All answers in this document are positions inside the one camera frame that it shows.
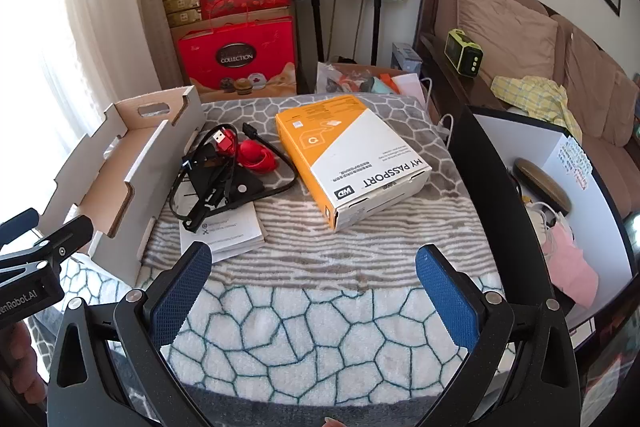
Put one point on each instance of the green portable device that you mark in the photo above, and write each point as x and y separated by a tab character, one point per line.
464	53

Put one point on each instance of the red Collection gift box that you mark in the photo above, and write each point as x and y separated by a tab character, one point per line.
235	57

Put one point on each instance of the brown sofa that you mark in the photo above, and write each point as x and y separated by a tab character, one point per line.
505	22

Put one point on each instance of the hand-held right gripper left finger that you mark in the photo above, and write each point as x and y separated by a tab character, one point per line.
180	294

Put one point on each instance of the yellow plaid cloth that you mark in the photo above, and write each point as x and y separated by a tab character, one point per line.
540	94

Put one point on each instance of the white cardboard tray box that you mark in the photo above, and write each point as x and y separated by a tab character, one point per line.
120	167

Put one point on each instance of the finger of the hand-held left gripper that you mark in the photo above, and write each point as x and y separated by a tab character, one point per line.
60	244
20	224

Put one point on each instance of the person's left hand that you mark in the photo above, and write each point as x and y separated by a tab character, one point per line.
22	357

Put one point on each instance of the white paper booklet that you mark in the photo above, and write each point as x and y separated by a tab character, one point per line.
230	232

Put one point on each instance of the white curtain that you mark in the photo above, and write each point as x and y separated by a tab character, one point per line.
90	32

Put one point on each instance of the black plastic bracket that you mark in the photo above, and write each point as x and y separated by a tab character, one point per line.
210	187

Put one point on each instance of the brown glasses case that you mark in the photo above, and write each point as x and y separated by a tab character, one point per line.
542	184

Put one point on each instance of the gold flat box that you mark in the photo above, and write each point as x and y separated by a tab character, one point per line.
182	4
185	19

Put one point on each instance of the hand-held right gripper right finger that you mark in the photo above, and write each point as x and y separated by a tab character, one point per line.
445	297

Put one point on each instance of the white storage box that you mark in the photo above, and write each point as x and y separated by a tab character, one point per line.
585	187

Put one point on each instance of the blue box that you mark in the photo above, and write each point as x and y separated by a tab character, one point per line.
406	57

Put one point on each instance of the orange and white box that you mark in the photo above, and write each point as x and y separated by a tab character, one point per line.
350	157

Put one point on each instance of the pink face mask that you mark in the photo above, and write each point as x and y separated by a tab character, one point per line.
575	267

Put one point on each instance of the black speaker stand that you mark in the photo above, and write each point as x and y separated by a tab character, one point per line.
376	32
317	32

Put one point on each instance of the grey white patterned blanket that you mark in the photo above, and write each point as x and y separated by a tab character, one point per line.
300	332

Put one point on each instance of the clear plastic bag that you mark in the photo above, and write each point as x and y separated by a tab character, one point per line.
350	79

